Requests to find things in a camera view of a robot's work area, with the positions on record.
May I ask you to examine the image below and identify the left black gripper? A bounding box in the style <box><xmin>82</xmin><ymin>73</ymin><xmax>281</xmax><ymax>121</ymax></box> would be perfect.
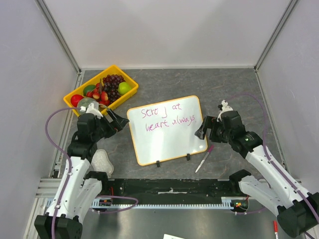
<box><xmin>91</xmin><ymin>108</ymin><xmax>129</xmax><ymax>141</ymax></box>

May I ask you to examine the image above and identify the purple whiteboard marker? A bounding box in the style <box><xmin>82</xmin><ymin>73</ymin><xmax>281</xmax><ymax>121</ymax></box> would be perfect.
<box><xmin>195</xmin><ymin>145</ymin><xmax>214</xmax><ymax>173</ymax></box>

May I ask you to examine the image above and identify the yellow-framed whiteboard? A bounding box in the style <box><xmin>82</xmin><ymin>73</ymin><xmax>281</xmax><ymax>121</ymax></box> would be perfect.
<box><xmin>127</xmin><ymin>96</ymin><xmax>208</xmax><ymax>166</ymax></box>

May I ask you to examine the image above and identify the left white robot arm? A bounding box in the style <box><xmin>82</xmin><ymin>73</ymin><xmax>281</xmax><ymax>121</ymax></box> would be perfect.
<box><xmin>34</xmin><ymin>109</ymin><xmax>129</xmax><ymax>239</ymax></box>

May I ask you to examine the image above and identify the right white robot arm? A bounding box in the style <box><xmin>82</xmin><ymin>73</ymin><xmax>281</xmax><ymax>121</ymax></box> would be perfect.
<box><xmin>195</xmin><ymin>110</ymin><xmax>319</xmax><ymax>238</ymax></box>

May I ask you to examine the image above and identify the white whiteboard eraser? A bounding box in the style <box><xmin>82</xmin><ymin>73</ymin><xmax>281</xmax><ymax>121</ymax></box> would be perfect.
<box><xmin>91</xmin><ymin>149</ymin><xmax>114</xmax><ymax>176</ymax></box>

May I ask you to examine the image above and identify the red cherry bunch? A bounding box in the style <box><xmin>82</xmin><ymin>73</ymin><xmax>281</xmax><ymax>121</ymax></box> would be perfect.
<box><xmin>90</xmin><ymin>83</ymin><xmax>111</xmax><ymax>106</ymax></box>

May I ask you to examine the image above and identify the light green apple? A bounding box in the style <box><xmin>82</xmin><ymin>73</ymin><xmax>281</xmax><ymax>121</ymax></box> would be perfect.
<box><xmin>118</xmin><ymin>82</ymin><xmax>132</xmax><ymax>96</ymax></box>

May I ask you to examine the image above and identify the green netted melon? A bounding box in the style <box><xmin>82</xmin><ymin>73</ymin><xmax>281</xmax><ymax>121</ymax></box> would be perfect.
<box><xmin>77</xmin><ymin>97</ymin><xmax>99</xmax><ymax>110</ymax></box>

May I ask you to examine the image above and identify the dark purple grape bunch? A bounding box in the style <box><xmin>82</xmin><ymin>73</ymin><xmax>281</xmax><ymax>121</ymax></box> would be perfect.
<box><xmin>102</xmin><ymin>74</ymin><xmax>125</xmax><ymax>103</ymax></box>

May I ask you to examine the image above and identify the green lime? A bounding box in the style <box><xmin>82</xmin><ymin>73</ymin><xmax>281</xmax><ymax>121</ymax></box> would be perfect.
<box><xmin>83</xmin><ymin>85</ymin><xmax>96</xmax><ymax>97</ymax></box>

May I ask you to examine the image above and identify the red apple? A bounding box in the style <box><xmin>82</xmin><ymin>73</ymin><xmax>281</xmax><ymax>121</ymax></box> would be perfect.
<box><xmin>70</xmin><ymin>94</ymin><xmax>84</xmax><ymax>107</ymax></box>

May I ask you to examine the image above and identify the yellow plastic fruit bin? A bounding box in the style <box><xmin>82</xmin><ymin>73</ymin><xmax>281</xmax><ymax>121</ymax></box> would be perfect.
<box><xmin>63</xmin><ymin>65</ymin><xmax>139</xmax><ymax>115</ymax></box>

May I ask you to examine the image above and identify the white paper sheet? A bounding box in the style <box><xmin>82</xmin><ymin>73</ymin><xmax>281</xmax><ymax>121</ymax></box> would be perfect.
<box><xmin>163</xmin><ymin>234</ymin><xmax>184</xmax><ymax>239</ymax></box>

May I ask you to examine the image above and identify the red pen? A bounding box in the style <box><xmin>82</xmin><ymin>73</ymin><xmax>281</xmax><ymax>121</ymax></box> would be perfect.
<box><xmin>273</xmin><ymin>221</ymin><xmax>279</xmax><ymax>239</ymax></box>

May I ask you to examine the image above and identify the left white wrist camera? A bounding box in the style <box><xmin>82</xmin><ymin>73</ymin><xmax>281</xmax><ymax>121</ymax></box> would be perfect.
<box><xmin>78</xmin><ymin>103</ymin><xmax>103</xmax><ymax>119</ymax></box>

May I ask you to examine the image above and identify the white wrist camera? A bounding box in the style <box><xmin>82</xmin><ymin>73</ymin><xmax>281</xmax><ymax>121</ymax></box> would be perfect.
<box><xmin>78</xmin><ymin>103</ymin><xmax>103</xmax><ymax>119</ymax></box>
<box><xmin>217</xmin><ymin>100</ymin><xmax>234</xmax><ymax>122</ymax></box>

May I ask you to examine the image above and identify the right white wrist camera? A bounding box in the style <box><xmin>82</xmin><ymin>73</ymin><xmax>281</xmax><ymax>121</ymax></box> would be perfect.
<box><xmin>217</xmin><ymin>100</ymin><xmax>234</xmax><ymax>122</ymax></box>

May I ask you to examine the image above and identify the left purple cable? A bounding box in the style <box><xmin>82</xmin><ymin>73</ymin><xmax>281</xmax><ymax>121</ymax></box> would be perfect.
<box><xmin>44</xmin><ymin>107</ymin><xmax>139</xmax><ymax>239</ymax></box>

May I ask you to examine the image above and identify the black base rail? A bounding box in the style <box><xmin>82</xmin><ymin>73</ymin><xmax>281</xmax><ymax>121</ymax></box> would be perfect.
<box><xmin>98</xmin><ymin>179</ymin><xmax>246</xmax><ymax>205</ymax></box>

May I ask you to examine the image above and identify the white slotted cable duct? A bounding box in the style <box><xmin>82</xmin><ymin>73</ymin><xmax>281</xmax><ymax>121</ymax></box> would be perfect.
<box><xmin>91</xmin><ymin>198</ymin><xmax>234</xmax><ymax>210</ymax></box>

